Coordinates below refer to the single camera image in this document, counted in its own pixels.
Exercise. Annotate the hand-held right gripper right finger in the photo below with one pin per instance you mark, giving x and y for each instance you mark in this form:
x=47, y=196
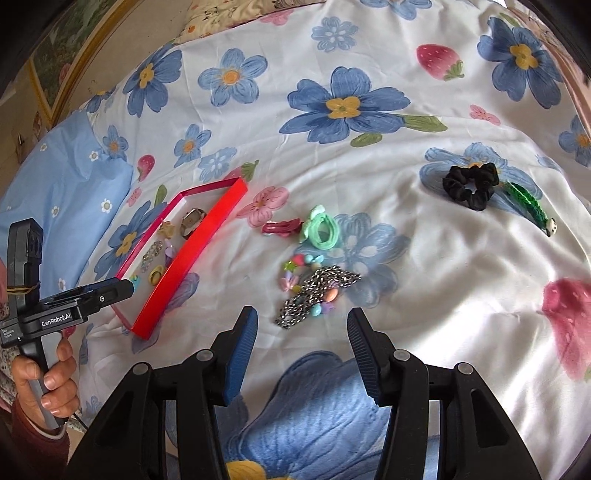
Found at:
x=364, y=355

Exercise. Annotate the floral print bedsheet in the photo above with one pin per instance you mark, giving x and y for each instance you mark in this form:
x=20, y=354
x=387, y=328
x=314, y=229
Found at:
x=415, y=258

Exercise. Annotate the black scrunchie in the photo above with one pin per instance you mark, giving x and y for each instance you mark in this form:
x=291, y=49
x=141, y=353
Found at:
x=455, y=184

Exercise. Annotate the yellow rubber band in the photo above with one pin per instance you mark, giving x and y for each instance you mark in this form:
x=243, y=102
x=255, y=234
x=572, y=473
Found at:
x=23, y=290

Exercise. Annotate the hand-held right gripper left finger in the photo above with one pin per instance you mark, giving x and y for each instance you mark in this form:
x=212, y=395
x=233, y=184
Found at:
x=240, y=355

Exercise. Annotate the red hair clip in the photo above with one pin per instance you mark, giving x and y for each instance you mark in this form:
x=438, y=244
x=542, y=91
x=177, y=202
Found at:
x=281, y=227

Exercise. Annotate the yellow hair claw clip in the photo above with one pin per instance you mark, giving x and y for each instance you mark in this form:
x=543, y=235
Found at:
x=167, y=229

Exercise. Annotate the person's left hand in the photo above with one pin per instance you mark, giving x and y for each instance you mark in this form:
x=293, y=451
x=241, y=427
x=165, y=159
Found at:
x=62, y=378

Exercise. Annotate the light blue flowered pillow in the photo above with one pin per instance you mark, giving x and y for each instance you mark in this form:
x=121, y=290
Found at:
x=60, y=184

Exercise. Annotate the cartoon print pillow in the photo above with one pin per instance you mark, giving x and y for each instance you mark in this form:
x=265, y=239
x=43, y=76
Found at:
x=198, y=23

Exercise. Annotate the green hair clip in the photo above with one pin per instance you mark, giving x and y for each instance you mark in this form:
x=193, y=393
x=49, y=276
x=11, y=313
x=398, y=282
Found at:
x=526, y=203

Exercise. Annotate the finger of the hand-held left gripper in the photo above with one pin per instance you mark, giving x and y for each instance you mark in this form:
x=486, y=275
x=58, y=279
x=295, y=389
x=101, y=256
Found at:
x=111, y=290

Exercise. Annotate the person's left forearm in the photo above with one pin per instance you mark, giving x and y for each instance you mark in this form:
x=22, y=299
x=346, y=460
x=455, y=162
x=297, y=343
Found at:
x=37, y=454

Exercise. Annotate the gold framed wall picture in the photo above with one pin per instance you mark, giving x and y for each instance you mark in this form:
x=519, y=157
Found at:
x=60, y=50

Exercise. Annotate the red shallow box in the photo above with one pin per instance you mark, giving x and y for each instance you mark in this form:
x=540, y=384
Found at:
x=184, y=277

